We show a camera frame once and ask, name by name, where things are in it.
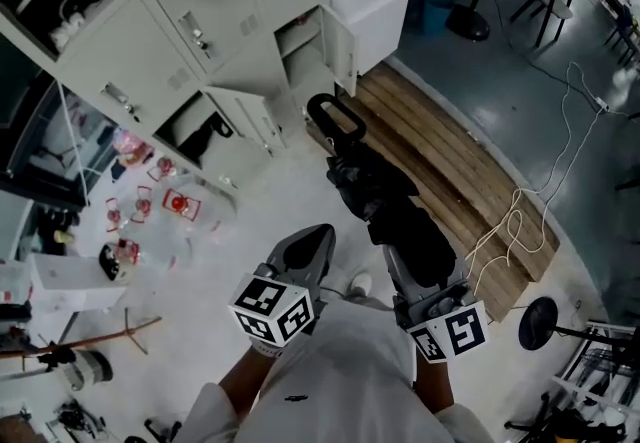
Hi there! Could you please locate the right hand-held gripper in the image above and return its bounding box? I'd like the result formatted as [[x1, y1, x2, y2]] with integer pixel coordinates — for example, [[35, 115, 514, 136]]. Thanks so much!
[[383, 244, 489, 362]]

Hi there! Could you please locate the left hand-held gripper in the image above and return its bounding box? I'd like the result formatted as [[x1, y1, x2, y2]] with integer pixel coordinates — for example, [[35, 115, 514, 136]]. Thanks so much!
[[228, 224, 337, 346]]

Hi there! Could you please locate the grey metal locker cabinet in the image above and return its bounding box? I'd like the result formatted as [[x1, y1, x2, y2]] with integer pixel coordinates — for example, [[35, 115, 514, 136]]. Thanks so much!
[[0, 0, 361, 197]]

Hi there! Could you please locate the person's right forearm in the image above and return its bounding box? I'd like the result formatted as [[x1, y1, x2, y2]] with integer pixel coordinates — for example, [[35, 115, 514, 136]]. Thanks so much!
[[413, 355, 456, 416]]

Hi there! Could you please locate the person's left forearm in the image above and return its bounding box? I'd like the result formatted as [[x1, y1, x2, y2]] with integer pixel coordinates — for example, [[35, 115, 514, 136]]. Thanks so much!
[[217, 343, 281, 427]]

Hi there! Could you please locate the person's right white shoe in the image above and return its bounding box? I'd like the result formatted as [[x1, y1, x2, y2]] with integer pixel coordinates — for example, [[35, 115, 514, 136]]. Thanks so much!
[[349, 272, 374, 298]]

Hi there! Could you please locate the wooden slat platform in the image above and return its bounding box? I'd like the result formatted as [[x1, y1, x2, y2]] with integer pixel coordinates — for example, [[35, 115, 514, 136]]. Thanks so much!
[[304, 60, 561, 323]]

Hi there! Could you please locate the round black stand base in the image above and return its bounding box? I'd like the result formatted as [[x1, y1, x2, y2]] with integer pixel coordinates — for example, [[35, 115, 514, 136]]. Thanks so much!
[[518, 295, 560, 352]]

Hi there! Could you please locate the person's white shirt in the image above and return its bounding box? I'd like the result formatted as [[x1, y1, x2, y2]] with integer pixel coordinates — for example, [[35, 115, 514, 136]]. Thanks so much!
[[172, 294, 506, 443]]

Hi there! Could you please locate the black bag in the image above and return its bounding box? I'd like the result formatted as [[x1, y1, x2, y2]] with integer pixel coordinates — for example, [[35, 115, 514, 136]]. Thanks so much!
[[177, 113, 234, 168]]

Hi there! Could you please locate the white metal rack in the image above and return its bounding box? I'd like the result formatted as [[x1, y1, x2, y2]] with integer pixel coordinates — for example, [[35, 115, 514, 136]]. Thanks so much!
[[552, 320, 640, 415]]

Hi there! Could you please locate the black chair base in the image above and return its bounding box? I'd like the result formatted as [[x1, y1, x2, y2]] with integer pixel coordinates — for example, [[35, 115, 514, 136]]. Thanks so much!
[[504, 393, 627, 443]]

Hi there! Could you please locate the pink bag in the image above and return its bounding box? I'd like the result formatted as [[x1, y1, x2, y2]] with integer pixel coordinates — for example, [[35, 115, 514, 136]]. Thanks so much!
[[112, 128, 154, 167]]

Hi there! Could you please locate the wooden coat rack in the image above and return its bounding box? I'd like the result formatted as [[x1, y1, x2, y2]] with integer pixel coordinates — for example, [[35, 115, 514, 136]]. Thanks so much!
[[0, 308, 164, 373]]

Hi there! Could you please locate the white cardboard box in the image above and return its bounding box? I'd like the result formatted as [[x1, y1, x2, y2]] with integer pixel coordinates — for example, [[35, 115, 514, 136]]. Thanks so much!
[[29, 253, 127, 313]]

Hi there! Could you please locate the grey round bin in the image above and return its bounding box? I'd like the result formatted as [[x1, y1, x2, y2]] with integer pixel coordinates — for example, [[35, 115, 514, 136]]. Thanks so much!
[[63, 349, 114, 392]]

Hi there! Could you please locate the blue bin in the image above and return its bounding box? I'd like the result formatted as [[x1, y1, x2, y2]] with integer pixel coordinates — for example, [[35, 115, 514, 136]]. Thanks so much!
[[419, 0, 454, 37]]

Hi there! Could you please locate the black glass cabinet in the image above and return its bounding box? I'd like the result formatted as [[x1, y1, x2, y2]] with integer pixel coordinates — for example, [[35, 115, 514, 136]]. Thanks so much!
[[0, 30, 117, 213]]

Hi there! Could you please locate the black stool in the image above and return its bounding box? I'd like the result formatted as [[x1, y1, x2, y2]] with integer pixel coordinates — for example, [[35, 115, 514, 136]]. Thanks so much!
[[509, 0, 576, 50]]

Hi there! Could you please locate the white cable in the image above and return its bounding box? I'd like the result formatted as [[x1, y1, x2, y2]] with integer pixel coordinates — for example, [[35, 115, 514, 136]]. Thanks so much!
[[464, 61, 609, 293]]

